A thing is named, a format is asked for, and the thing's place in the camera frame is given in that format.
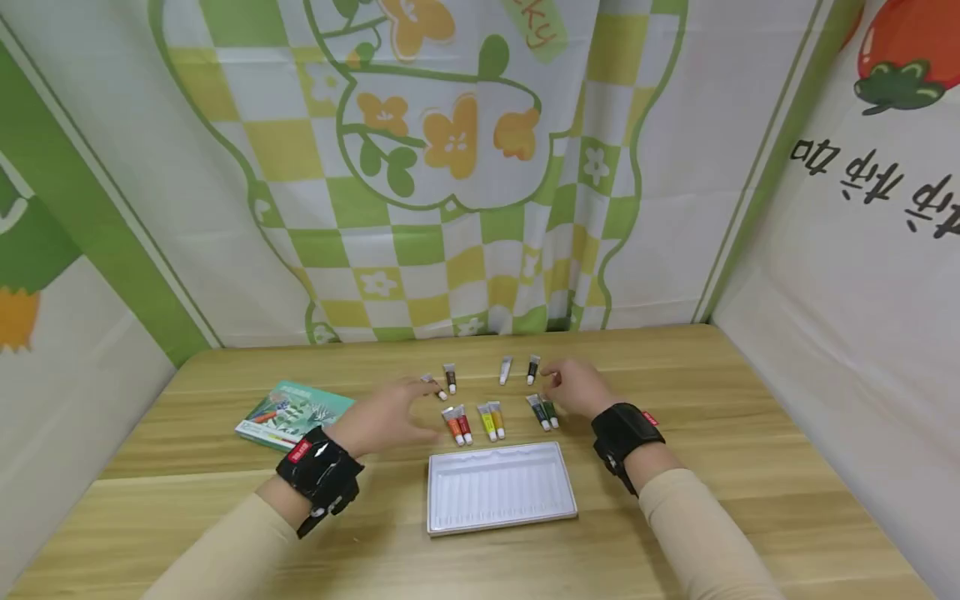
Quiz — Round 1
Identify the person's left hand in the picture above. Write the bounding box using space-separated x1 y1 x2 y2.
327 377 445 460

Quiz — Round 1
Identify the black wrist band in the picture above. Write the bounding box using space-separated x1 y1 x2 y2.
590 402 668 499
275 425 367 540

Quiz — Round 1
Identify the person's left forearm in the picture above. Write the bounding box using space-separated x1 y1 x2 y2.
141 454 355 600

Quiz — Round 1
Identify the white plastic paint tray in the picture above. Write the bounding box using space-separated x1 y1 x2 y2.
427 441 579 538

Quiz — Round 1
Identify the person's right hand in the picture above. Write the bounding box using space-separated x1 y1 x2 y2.
539 358 621 423

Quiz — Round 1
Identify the person's right forearm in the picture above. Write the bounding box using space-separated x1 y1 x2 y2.
622 442 787 600

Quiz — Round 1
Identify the green paint set box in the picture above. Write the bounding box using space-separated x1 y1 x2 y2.
234 381 358 453

